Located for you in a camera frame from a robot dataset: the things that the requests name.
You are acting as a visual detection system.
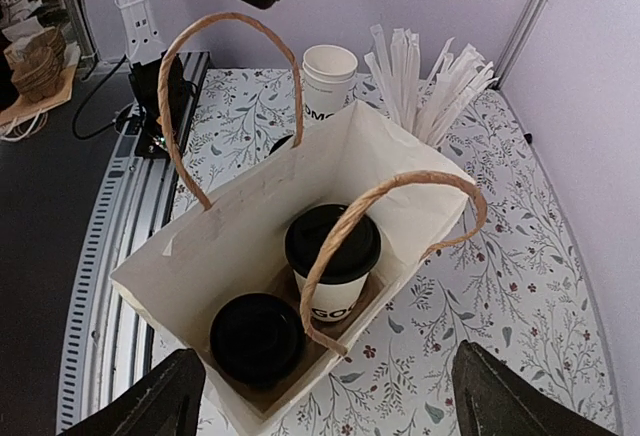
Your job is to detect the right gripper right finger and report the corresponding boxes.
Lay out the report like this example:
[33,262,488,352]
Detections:
[451,340,611,436]

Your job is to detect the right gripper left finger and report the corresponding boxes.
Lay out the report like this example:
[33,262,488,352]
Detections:
[63,349,206,436]

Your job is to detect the stack of white paper cups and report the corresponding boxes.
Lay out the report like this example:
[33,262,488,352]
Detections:
[302,44,358,122]

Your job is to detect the brown cardboard cup carrier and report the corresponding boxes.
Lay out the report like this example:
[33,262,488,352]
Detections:
[255,266,384,414]

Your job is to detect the white paper coffee cup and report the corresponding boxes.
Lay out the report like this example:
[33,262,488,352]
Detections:
[311,269,370,323]

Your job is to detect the beige paper takeout bag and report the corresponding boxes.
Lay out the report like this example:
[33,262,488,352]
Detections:
[111,14,487,435]

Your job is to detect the black plastic cup lid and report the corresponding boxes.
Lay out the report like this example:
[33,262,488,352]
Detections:
[283,203,383,287]

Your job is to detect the floral patterned table mat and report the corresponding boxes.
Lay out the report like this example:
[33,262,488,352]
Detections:
[169,68,621,436]

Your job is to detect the stack of black lids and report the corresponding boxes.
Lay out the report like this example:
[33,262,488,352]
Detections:
[269,134,293,155]

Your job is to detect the bundle of wrapped white straws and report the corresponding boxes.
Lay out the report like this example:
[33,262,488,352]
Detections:
[364,25,498,148]

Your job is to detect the spare flat paper bags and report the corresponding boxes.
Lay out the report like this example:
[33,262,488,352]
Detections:
[1,65,78,142]

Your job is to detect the spare stack of cup carriers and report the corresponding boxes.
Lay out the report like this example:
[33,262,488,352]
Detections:
[11,27,66,103]

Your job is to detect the front aluminium rail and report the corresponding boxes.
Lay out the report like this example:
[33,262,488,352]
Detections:
[56,124,175,432]

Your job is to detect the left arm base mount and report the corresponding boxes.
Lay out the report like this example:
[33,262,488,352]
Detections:
[127,50,212,160]

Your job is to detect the right metal frame post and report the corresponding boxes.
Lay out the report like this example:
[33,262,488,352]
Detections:
[491,0,549,91]

